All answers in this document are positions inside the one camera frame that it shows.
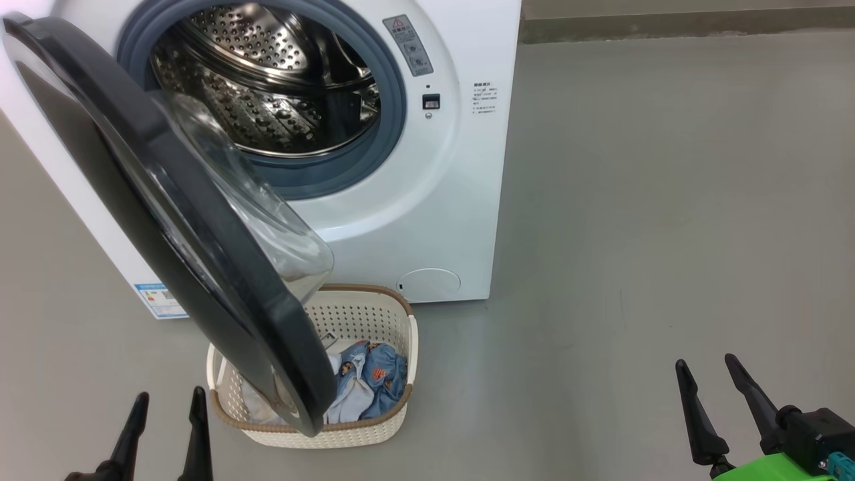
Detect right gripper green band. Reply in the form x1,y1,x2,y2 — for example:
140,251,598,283
675,353,837,481

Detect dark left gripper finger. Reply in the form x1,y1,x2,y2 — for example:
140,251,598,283
100,391,150,481
177,385,214,481

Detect pale blue white garment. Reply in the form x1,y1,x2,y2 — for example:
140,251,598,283
240,334,343,426

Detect blue garment with orange prints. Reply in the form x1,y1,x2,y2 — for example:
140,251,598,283
325,340,408,424

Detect black round glass washer door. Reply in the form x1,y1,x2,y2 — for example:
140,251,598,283
2,12,337,438

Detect white front-load washing machine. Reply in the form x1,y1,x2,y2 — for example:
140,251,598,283
0,0,522,321

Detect stainless steel washing machine drum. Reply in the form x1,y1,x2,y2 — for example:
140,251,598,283
150,3,382,158

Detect blue energy label sticker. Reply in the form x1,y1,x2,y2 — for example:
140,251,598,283
134,283,190,320

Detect cream perforated laundry basket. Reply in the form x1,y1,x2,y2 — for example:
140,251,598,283
206,284,419,449

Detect round white filter cover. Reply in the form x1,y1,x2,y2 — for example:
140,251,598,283
397,268,462,303

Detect grey warning sticker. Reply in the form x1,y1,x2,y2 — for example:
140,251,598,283
383,15,434,77

